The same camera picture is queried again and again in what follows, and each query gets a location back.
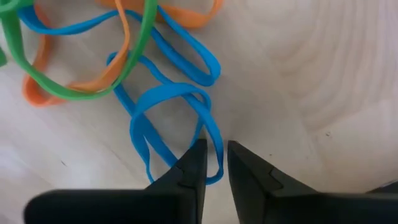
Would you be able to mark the blue rubber band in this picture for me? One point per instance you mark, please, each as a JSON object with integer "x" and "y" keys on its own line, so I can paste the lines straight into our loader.
{"x": 214, "y": 70}
{"x": 138, "y": 130}

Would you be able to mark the orange rubber band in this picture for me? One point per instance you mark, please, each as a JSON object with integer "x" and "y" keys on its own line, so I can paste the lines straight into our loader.
{"x": 189, "y": 20}
{"x": 35, "y": 98}

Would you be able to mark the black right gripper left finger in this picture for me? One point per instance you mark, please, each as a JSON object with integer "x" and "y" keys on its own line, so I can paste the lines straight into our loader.
{"x": 124, "y": 208}

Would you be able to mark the green rubber band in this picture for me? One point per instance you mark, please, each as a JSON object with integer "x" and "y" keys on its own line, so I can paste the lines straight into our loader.
{"x": 148, "y": 21}
{"x": 2, "y": 57}

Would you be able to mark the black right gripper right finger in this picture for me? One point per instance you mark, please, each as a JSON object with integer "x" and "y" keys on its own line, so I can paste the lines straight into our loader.
{"x": 280, "y": 205}

